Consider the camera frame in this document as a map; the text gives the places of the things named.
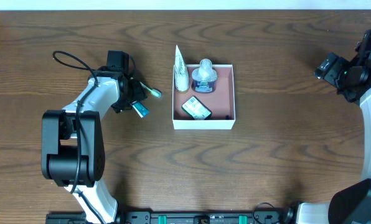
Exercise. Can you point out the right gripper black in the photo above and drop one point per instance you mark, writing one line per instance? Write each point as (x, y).
(330, 70)

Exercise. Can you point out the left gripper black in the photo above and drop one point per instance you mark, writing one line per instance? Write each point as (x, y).
(136, 94)

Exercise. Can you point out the teal toothpaste tube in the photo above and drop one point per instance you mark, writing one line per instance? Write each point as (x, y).
(141, 110)

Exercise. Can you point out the white lotion tube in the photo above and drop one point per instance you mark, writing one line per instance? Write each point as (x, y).
(181, 76)

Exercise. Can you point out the green soap bar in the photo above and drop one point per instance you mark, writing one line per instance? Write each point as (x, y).
(196, 109)

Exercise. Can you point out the blue soap pump bottle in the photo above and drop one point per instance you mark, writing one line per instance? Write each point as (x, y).
(204, 78)

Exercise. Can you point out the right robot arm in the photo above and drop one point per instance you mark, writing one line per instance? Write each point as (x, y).
(353, 204)

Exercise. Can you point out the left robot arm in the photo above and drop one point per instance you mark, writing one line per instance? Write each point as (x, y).
(73, 153)

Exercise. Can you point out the green white toothbrush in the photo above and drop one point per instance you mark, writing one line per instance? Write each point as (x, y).
(156, 93)

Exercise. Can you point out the white box with pink interior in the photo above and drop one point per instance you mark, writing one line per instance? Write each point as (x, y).
(221, 102)

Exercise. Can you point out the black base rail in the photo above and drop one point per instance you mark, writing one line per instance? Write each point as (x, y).
(263, 213)

